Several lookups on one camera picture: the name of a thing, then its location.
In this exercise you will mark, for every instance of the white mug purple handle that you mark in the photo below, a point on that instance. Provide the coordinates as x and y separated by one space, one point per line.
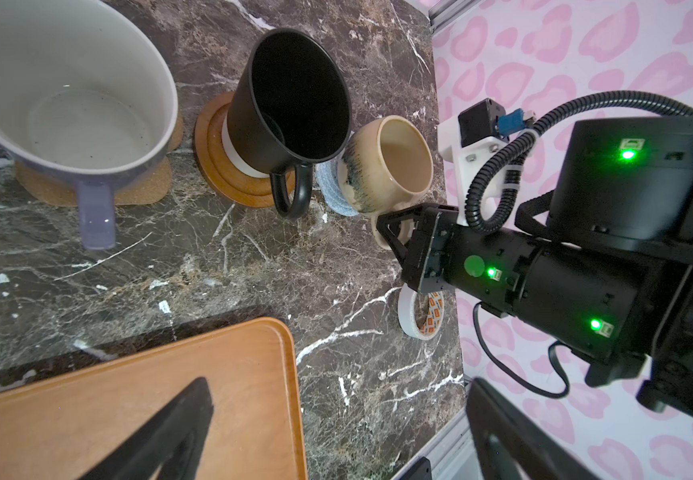
85 99

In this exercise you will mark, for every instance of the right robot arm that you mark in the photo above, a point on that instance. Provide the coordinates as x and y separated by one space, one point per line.
603 263

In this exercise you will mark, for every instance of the black mug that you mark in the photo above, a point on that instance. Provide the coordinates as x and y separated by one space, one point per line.
291 111

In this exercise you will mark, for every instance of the beige ceramic mug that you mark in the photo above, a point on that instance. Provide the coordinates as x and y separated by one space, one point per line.
387 166

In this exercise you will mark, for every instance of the brown wooden round coaster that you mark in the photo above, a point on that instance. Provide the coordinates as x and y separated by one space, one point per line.
220 168

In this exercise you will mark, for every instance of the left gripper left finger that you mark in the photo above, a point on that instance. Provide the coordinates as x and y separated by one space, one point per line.
169 445

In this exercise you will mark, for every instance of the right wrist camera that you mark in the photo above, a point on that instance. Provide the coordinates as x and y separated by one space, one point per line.
469 140

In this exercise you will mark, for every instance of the masking tape roll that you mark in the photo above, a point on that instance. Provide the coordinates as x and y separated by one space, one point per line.
429 326

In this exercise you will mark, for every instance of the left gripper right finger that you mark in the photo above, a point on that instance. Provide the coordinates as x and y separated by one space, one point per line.
509 444

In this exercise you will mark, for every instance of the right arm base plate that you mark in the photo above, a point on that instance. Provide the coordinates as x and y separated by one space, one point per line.
420 470

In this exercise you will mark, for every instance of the orange rectangular tray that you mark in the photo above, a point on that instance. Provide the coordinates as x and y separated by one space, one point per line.
62 427

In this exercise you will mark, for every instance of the grey knitted round coaster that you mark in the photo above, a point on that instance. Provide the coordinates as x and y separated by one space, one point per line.
327 176

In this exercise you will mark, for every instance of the cork paw-shaped coaster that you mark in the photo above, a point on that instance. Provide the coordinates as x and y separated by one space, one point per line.
135 187

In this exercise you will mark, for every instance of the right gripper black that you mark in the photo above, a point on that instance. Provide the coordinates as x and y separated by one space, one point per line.
436 254

